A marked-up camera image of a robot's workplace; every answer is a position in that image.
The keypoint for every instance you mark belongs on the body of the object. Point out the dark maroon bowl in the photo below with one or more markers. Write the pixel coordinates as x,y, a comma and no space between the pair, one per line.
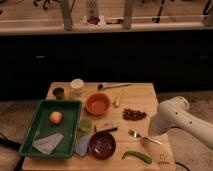
102,145

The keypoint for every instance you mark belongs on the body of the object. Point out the grey folded cloth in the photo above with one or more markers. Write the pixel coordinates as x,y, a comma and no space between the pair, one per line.
48,144

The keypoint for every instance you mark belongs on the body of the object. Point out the small dark cup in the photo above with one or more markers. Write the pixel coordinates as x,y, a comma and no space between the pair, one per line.
58,93

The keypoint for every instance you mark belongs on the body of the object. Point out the orange red bowl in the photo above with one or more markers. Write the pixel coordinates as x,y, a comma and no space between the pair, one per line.
97,104

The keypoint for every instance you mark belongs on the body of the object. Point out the blue sponge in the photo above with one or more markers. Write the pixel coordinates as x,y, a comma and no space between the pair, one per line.
81,146

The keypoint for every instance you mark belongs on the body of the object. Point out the small green cup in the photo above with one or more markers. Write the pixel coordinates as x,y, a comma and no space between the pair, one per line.
85,124

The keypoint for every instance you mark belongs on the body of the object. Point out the green chili pepper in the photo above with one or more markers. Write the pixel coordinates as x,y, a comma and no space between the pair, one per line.
138,155

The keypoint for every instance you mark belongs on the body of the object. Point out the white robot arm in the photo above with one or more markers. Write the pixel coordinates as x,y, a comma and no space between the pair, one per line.
175,111

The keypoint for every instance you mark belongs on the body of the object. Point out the dark grape bunch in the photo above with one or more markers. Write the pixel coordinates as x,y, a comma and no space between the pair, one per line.
133,115

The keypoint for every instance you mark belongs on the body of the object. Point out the silver metal fork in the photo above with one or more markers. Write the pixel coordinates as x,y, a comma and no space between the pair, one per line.
137,135

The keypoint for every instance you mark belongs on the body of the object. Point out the yellow banana piece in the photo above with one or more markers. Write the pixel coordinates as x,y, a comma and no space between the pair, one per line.
117,100

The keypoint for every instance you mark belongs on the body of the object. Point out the green plastic tray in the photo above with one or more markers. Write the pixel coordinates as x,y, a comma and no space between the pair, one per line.
41,127

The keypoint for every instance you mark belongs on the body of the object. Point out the white cup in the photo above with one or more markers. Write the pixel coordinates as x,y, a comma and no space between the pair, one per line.
77,86

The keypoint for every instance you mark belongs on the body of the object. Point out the yellow orange fruit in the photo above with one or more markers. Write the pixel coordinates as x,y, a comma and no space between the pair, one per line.
56,117

